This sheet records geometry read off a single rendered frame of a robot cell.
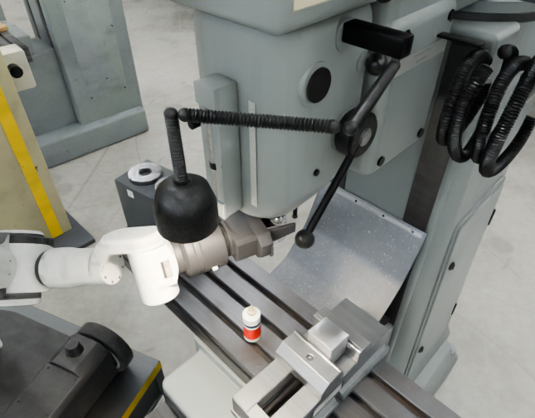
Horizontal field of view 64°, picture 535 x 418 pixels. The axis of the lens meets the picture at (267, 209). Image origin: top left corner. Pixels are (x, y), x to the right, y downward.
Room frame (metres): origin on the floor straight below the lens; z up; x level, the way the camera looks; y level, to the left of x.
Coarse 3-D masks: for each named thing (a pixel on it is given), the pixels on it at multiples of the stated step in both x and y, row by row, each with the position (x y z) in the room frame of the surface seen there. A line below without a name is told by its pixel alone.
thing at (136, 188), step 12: (132, 168) 0.95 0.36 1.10; (144, 168) 0.96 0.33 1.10; (156, 168) 0.95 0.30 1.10; (120, 180) 0.92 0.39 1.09; (132, 180) 0.90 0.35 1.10; (144, 180) 0.90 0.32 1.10; (156, 180) 0.91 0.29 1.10; (120, 192) 0.92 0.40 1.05; (132, 192) 0.88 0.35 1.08; (144, 192) 0.87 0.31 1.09; (132, 204) 0.89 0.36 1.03; (144, 204) 0.86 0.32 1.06; (132, 216) 0.90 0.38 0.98; (144, 216) 0.87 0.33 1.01
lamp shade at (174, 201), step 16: (192, 176) 0.38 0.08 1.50; (160, 192) 0.36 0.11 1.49; (176, 192) 0.35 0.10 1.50; (192, 192) 0.36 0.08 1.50; (208, 192) 0.37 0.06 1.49; (160, 208) 0.35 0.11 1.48; (176, 208) 0.34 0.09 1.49; (192, 208) 0.35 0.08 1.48; (208, 208) 0.36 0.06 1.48; (160, 224) 0.35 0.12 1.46; (176, 224) 0.34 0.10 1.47; (192, 224) 0.34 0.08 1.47; (208, 224) 0.35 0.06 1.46; (176, 240) 0.34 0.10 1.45; (192, 240) 0.34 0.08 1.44
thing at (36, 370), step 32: (0, 320) 0.85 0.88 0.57; (32, 320) 0.85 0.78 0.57; (0, 352) 0.73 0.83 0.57; (32, 352) 0.73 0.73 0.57; (64, 352) 0.70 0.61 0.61; (96, 352) 0.71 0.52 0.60; (0, 384) 0.63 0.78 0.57; (32, 384) 0.61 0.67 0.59; (64, 384) 0.61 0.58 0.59; (96, 384) 0.65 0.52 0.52; (0, 416) 0.52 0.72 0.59; (32, 416) 0.52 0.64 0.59; (64, 416) 0.54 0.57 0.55
